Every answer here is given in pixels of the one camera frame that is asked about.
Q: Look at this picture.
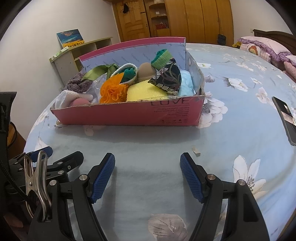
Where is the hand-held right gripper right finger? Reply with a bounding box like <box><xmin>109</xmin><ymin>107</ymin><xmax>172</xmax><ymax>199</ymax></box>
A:
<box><xmin>180</xmin><ymin>152</ymin><xmax>270</xmax><ymax>241</ymax></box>

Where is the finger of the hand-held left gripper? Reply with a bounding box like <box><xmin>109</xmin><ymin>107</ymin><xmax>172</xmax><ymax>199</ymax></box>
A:
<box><xmin>47</xmin><ymin>151</ymin><xmax>84</xmax><ymax>183</ymax></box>
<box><xmin>9</xmin><ymin>146</ymin><xmax>53</xmax><ymax>167</ymax></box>

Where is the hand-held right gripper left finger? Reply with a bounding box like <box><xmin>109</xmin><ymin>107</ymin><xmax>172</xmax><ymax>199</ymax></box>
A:
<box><xmin>28</xmin><ymin>152</ymin><xmax>115</xmax><ymax>241</ymax></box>

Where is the pink makeup sponge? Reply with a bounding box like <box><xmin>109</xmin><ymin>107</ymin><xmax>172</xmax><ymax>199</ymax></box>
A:
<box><xmin>69</xmin><ymin>97</ymin><xmax>93</xmax><ymax>107</ymax></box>

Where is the pink white sock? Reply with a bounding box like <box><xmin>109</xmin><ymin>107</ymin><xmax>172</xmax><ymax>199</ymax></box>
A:
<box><xmin>60</xmin><ymin>91</ymin><xmax>93</xmax><ymax>106</ymax></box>

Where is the pink cardboard box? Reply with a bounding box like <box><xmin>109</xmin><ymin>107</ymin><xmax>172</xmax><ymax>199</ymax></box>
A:
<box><xmin>50</xmin><ymin>37</ymin><xmax>206</xmax><ymax>127</ymax></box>

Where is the white mesh drawstring bag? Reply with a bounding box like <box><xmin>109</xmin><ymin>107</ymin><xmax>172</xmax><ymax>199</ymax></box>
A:
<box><xmin>55</xmin><ymin>76</ymin><xmax>104</xmax><ymax>107</ymax></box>

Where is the purple knit sock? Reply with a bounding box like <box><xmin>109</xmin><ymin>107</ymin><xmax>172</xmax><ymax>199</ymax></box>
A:
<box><xmin>65</xmin><ymin>71</ymin><xmax>94</xmax><ymax>93</ymax></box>

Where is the orange cloth flower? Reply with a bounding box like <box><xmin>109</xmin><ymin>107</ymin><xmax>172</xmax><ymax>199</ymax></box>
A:
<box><xmin>99</xmin><ymin>74</ymin><xmax>130</xmax><ymax>103</ymax></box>

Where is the green ribbon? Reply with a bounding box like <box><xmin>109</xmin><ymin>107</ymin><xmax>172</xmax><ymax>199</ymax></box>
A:
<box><xmin>81</xmin><ymin>64</ymin><xmax>119</xmax><ymax>81</ymax></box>

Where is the yellow cloth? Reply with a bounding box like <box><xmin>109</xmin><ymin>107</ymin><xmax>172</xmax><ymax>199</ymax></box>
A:
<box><xmin>126</xmin><ymin>79</ymin><xmax>169</xmax><ymax>102</ymax></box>

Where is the light blue packed cloth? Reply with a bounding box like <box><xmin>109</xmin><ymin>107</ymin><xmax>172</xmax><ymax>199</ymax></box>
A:
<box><xmin>178</xmin><ymin>70</ymin><xmax>195</xmax><ymax>96</ymax></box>

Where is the dark patterned pouch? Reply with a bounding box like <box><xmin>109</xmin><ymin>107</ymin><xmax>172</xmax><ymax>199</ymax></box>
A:
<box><xmin>147</xmin><ymin>58</ymin><xmax>182</xmax><ymax>96</ymax></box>

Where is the green white knit wristband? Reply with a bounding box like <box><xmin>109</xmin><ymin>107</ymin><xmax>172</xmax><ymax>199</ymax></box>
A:
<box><xmin>151</xmin><ymin>49</ymin><xmax>173</xmax><ymax>69</ymax></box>
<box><xmin>109</xmin><ymin>63</ymin><xmax>139</xmax><ymax>85</ymax></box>

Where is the brown makeup sponge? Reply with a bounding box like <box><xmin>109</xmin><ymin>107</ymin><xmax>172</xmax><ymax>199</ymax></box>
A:
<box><xmin>137</xmin><ymin>62</ymin><xmax>160</xmax><ymax>82</ymax></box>

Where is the metal spring clip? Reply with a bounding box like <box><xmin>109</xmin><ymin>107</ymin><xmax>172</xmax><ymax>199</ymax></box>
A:
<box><xmin>24</xmin><ymin>150</ymin><xmax>52</xmax><ymax>220</ymax></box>

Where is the floral blue bedsheet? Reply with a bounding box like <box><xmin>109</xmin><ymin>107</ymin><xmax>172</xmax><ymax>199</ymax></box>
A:
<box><xmin>23</xmin><ymin>43</ymin><xmax>296</xmax><ymax>241</ymax></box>

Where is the beige shelf desk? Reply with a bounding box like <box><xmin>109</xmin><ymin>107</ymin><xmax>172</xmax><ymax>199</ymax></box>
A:
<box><xmin>49</xmin><ymin>37</ymin><xmax>113</xmax><ymax>86</ymax></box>

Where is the green booklet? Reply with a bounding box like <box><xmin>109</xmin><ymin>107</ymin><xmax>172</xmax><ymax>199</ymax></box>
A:
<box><xmin>52</xmin><ymin>46</ymin><xmax>70</xmax><ymax>58</ymax></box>

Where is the blue yellow painting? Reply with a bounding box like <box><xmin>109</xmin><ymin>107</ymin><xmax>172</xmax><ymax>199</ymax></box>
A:
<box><xmin>56</xmin><ymin>29</ymin><xmax>85</xmax><ymax>49</ymax></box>

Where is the black smartphone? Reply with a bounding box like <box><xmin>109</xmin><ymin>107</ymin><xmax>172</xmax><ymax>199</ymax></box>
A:
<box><xmin>272</xmin><ymin>96</ymin><xmax>296</xmax><ymax>146</ymax></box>

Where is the wooden door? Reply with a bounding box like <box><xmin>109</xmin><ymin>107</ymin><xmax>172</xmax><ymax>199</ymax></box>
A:
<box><xmin>112</xmin><ymin>0</ymin><xmax>151</xmax><ymax>42</ymax></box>

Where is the pink ruffled pillow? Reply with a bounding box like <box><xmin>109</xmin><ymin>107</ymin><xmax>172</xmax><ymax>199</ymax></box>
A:
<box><xmin>283</xmin><ymin>55</ymin><xmax>296</xmax><ymax>80</ymax></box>

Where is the pink printed pillow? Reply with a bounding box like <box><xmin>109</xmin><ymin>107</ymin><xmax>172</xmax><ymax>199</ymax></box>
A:
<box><xmin>238</xmin><ymin>35</ymin><xmax>289</xmax><ymax>62</ymax></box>

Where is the wooden wardrobe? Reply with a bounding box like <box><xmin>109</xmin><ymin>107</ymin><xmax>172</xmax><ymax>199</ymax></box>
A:
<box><xmin>144</xmin><ymin>0</ymin><xmax>234</xmax><ymax>45</ymax></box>

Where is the dark wooden headboard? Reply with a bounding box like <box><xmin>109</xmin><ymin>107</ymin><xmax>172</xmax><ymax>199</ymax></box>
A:
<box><xmin>253</xmin><ymin>29</ymin><xmax>296</xmax><ymax>55</ymax></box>

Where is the black braided cable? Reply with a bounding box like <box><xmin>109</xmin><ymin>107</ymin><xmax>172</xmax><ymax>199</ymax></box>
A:
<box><xmin>0</xmin><ymin>160</ymin><xmax>30</xmax><ymax>207</ymax></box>

